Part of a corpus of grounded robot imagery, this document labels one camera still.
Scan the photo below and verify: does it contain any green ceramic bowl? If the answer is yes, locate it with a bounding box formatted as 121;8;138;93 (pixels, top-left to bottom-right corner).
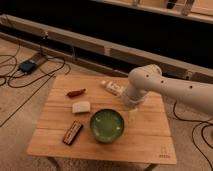
90;109;125;143

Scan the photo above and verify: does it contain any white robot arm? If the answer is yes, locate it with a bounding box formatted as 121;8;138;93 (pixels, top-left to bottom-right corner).
121;64;213;114

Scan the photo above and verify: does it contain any white tube with label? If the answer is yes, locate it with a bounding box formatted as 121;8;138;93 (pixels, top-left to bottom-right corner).
101;80;124;96

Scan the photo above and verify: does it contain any wooden folding table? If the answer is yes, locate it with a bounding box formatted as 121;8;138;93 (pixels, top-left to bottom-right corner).
27;75;177;165

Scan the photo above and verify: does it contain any dark candy bar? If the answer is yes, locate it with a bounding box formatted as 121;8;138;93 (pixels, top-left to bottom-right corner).
63;120;83;145

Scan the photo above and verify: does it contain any red sausage piece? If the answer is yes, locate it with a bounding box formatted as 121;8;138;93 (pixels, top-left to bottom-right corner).
66;89;86;98

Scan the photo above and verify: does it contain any blue power box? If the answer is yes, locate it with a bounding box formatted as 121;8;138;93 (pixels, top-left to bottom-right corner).
18;60;36;74

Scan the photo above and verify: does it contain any black floor cable right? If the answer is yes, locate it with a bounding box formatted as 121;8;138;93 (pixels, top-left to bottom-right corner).
172;99;213;171

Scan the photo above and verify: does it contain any black floor cable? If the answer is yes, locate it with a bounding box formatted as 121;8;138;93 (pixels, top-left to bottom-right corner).
0;43;72;129
172;99;213;171

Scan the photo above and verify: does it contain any black floor cable left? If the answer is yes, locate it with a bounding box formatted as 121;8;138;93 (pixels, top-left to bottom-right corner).
0;43;72;129

